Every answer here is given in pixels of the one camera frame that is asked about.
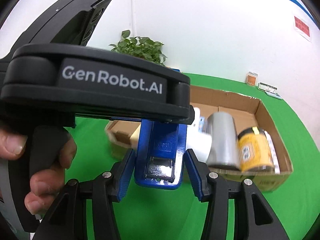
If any white plastic pipe fitting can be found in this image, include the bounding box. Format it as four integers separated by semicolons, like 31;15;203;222
185;107;212;163

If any yellow labelled jar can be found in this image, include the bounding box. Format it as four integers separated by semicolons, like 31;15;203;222
238;126;274;172

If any blue stapler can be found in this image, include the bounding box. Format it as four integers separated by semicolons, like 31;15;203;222
134;119;187;190

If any blue board game box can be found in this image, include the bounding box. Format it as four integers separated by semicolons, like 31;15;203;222
264;131;280;174

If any grey sleeve forearm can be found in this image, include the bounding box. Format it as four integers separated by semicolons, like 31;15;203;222
0;189;30;240

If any person's left hand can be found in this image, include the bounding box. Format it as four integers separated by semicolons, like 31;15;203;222
0;123;78;215

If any large cardboard box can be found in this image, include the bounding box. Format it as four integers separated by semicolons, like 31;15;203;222
190;86;293;192

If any potted plant in back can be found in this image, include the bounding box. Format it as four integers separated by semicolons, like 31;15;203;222
110;30;167;66

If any small green white card box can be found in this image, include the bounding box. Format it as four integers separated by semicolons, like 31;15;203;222
258;82;283;100

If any small orange box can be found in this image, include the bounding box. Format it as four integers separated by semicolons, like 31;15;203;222
246;72;258;86

